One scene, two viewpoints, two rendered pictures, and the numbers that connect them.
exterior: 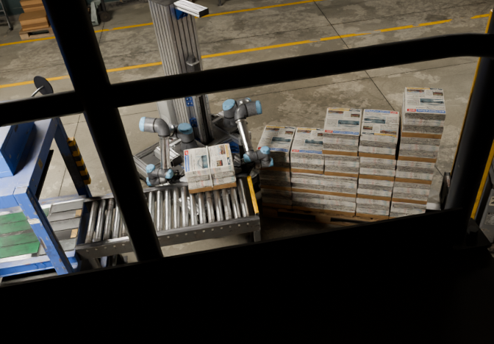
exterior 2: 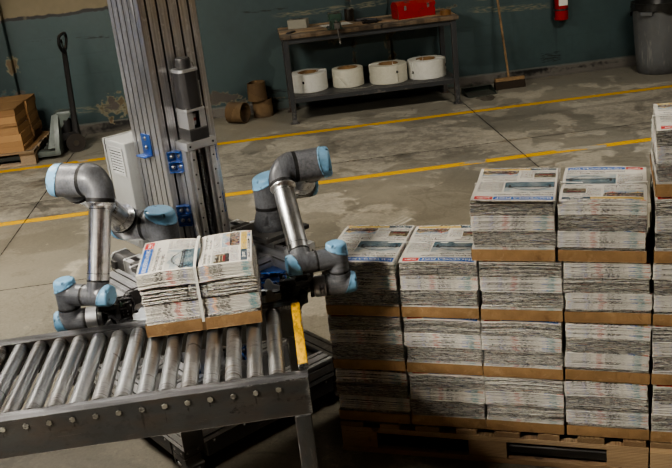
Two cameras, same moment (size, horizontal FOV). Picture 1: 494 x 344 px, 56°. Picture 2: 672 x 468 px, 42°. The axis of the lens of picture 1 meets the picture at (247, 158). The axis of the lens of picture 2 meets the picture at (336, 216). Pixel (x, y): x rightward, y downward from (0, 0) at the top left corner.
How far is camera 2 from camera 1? 1.22 m
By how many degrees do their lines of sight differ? 19
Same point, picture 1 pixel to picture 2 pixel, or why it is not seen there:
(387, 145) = (625, 226)
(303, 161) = (431, 285)
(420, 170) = not seen: outside the picture
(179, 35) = (154, 8)
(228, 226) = (229, 396)
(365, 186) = (583, 345)
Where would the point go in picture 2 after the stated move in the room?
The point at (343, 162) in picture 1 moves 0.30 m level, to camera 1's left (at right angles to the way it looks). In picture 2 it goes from (524, 282) to (439, 291)
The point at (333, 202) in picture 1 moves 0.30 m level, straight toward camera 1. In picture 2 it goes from (509, 397) to (506, 445)
